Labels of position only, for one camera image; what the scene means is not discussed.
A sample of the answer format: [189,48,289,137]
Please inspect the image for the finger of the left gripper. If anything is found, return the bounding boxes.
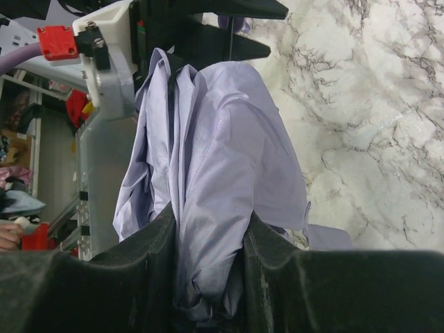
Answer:
[142,0,289,19]
[173,17,271,62]

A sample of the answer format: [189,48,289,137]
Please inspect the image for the lavender folding umbrella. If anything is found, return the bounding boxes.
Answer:
[113,49,352,322]

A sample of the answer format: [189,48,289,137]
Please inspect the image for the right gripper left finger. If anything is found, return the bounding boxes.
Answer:
[1,206,176,332]

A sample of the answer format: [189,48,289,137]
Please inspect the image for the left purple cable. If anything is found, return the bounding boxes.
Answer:
[0,46,44,76]

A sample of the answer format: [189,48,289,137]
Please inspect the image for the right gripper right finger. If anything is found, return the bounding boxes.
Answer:
[244,215,443,332]

